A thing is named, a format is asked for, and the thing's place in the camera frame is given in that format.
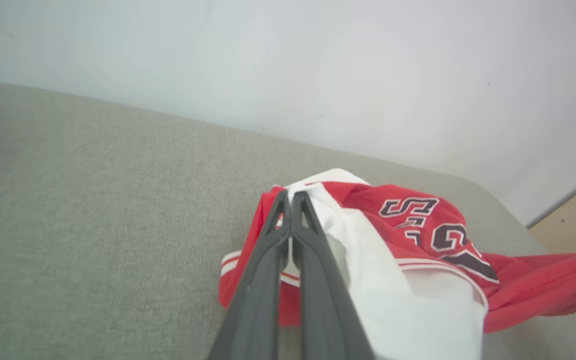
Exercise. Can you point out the red white basketball jersey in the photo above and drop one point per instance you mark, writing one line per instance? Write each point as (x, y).
(418, 310)

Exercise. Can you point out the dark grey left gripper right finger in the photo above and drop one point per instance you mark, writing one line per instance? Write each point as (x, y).
(323, 310)

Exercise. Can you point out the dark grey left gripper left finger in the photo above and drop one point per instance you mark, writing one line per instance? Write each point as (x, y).
(253, 300)

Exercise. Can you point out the grey fabric sofa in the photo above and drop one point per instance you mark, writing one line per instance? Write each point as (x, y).
(93, 225)

